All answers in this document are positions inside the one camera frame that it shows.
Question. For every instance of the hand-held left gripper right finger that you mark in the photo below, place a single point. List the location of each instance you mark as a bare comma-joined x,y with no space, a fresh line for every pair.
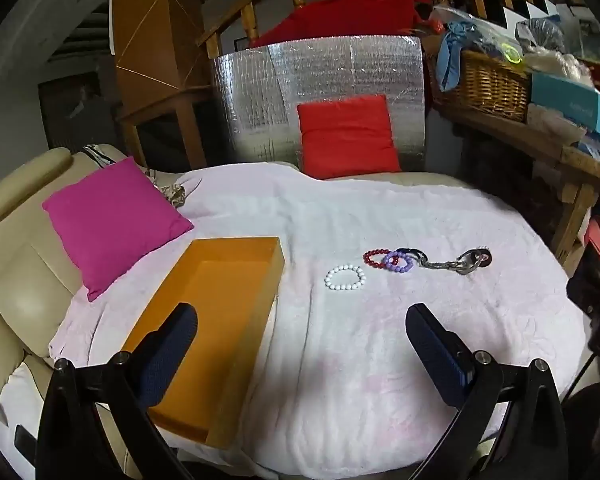
435,350

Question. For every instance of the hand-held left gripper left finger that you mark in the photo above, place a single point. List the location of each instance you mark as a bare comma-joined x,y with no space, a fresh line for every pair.
167,355

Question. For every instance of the orange cardboard box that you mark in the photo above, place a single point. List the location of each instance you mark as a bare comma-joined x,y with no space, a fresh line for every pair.
215,320

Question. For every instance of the pale pink fleece blanket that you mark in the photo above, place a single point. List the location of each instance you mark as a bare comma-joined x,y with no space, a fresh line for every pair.
355,360

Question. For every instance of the magenta pillow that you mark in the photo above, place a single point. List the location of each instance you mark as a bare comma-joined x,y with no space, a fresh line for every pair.
115,220

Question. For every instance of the white cloth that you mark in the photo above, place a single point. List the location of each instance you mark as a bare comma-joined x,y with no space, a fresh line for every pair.
10,395

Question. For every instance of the patterned beige cloth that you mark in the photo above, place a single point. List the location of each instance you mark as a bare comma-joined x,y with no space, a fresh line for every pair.
172,192

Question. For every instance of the wooden side table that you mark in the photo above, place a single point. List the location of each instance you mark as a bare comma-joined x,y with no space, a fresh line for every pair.
530,142

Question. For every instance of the grey board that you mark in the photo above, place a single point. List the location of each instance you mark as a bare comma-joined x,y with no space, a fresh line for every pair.
442,140

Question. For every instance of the wooden stand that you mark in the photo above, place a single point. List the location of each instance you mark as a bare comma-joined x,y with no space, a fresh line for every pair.
185,125

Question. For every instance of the small red pillow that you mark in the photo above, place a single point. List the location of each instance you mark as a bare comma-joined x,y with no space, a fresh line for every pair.
347,135

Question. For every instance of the teal cardboard box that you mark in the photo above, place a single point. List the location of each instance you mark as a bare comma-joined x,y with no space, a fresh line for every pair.
570,100

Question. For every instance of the wicker basket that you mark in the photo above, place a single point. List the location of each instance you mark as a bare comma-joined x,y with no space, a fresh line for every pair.
490,90

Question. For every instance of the silver foil insulation panel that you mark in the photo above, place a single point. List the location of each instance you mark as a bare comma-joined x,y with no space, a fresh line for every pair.
260,100

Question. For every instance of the blue cloth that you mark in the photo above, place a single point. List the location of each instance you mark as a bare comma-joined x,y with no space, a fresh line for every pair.
450,60

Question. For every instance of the clear plastic bag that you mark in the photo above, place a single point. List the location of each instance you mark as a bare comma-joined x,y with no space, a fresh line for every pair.
542,35

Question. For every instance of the brown angular wooden cabinet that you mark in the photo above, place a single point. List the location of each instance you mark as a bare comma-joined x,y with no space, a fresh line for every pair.
150,25

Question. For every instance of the large red cushion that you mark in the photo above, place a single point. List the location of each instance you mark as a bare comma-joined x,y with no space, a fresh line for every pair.
350,15

